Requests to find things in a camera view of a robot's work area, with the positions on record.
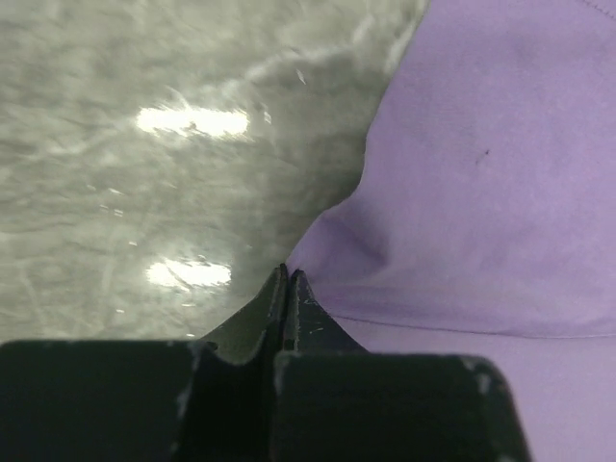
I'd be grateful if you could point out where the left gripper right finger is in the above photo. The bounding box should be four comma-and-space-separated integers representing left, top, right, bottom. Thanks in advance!
269, 273, 532, 461

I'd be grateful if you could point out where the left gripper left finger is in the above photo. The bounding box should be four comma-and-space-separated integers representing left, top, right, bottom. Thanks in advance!
1, 268, 288, 461

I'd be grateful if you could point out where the lavender t shirt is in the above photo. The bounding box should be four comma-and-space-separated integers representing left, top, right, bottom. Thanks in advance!
288, 0, 615, 461

